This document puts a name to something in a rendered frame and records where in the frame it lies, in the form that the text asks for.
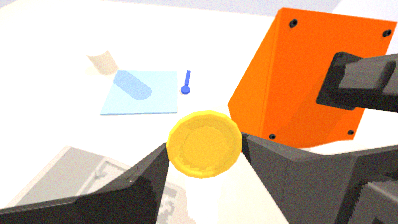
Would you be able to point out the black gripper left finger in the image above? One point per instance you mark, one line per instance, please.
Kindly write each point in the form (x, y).
(134, 197)

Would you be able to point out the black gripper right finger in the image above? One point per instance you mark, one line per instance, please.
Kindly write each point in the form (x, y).
(311, 188)

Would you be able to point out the yellow plate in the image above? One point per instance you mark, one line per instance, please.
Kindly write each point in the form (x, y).
(204, 144)

